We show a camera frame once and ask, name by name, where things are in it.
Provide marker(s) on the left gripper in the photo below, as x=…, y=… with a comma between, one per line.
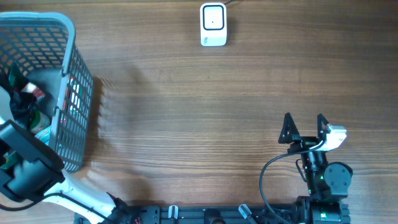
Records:
x=30, y=99

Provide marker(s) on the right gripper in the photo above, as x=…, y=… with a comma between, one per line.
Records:
x=303, y=142

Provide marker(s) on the green lid jar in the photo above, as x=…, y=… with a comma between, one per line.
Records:
x=39, y=122

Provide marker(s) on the light green wet wipes pack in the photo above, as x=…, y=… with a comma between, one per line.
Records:
x=44, y=135

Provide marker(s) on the green 3M gloves bag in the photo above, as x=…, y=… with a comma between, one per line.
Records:
x=12, y=80

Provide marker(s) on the green white small box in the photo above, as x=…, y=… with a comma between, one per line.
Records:
x=73, y=102

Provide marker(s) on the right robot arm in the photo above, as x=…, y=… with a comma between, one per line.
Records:
x=327, y=182

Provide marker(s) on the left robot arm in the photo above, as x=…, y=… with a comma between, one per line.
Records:
x=30, y=170

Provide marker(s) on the white barcode scanner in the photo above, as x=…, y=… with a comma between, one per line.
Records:
x=213, y=24

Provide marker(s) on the grey plastic shopping basket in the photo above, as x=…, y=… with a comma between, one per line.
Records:
x=43, y=46

